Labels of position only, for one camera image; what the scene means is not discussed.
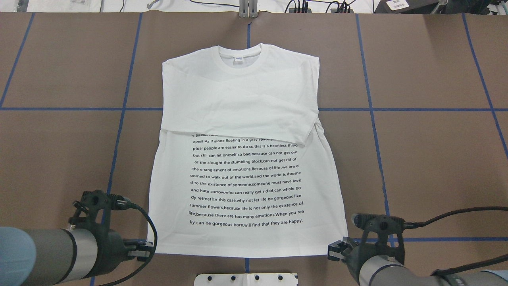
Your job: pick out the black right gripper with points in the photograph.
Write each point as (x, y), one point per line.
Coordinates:
(362, 254)

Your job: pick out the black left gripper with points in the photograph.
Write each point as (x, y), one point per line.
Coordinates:
(111, 246)

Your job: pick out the white long-sleeve printed shirt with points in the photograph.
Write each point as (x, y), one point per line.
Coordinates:
(243, 167)

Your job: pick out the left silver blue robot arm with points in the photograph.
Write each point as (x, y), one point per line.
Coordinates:
(49, 257)

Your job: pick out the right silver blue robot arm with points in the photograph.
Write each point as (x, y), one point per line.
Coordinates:
(428, 263)

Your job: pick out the black box with white label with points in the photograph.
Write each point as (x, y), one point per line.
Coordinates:
(405, 6)

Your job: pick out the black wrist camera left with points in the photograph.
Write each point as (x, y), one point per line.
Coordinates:
(93, 210)

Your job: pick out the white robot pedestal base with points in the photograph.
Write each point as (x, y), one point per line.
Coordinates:
(247, 279)

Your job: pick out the aluminium frame post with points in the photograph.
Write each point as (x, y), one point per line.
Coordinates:
(248, 9)

